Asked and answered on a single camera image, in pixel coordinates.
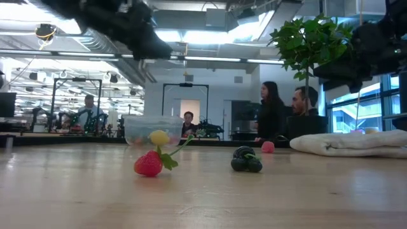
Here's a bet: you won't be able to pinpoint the white checked towel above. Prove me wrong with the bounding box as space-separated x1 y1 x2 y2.
289 129 407 159

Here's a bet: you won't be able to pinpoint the thin pale hanging cord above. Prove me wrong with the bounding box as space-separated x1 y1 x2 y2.
355 0 364 130

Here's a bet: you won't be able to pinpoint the distant black monitor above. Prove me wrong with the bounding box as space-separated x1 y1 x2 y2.
0 92 17 118

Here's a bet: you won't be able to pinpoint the black station frame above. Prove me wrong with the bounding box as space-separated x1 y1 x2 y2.
50 78 102 133
162 83 210 117

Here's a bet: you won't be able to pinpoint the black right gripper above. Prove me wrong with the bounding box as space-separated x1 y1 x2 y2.
314 24 395 94

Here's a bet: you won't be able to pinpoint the clear plastic tupperware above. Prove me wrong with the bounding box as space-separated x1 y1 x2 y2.
123 114 184 147

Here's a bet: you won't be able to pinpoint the black aluminium table frame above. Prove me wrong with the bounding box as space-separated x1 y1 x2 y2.
0 135 290 149

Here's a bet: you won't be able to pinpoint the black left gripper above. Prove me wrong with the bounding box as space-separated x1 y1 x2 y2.
119 3 174 61

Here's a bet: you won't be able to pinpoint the yellow lemon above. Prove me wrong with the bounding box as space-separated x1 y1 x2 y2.
149 129 170 146

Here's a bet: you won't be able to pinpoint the person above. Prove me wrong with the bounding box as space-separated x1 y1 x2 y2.
78 94 106 128
291 85 321 117
182 111 197 137
255 81 287 142

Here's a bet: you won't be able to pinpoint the black equipment rack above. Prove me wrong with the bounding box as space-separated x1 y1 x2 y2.
231 101 265 141

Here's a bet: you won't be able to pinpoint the twin dark blueberries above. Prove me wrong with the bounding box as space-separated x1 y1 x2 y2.
230 155 263 174

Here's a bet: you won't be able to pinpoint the red strawberry with leaves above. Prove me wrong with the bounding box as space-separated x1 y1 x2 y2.
134 135 194 177

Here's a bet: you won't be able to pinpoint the green leafy plant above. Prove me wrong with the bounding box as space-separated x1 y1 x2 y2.
268 12 354 117

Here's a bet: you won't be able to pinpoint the ceiling light strip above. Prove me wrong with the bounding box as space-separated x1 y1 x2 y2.
184 56 242 62
57 52 116 59

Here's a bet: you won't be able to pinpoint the black ceiling camera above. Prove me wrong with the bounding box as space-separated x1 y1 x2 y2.
34 24 57 42

